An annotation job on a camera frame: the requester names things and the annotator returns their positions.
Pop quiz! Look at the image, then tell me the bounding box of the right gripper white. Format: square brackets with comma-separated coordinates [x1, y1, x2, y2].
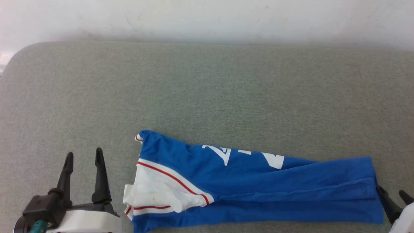
[376, 185, 414, 233]

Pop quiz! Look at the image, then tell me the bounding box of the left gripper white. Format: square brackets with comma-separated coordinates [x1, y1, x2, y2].
[48, 147, 123, 233]

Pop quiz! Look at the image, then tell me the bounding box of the blue white red sports shirt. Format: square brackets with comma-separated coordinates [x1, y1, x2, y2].
[123, 129, 385, 233]

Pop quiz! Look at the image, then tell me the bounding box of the grey fabric sofa seat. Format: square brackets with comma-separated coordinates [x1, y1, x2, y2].
[0, 40, 414, 233]

